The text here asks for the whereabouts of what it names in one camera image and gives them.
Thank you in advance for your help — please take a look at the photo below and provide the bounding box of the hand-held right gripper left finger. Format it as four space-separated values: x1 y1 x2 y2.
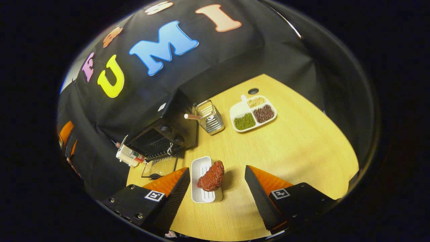
102 167 191 236

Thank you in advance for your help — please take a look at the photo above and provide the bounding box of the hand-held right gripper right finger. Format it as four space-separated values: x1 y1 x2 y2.
245 165 338 236

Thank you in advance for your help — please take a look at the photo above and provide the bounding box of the red meat piece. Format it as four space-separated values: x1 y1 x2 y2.
197 160 225 192

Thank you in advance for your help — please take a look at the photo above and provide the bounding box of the black electric oven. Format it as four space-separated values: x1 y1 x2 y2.
126 89 199 178

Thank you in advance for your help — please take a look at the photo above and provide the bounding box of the white rectangular plate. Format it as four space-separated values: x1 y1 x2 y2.
191 156 223 203

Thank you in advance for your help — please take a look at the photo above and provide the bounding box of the white toaster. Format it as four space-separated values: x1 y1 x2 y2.
116 144 145 167

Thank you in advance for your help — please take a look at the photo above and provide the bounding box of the white divided plate of beans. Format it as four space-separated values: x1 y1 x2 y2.
229 95 277 133

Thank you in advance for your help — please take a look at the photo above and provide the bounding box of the black backdrop cloth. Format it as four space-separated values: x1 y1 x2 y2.
57 0 380 202

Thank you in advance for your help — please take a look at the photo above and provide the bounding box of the metal wire basket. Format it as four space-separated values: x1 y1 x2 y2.
194 99 225 135

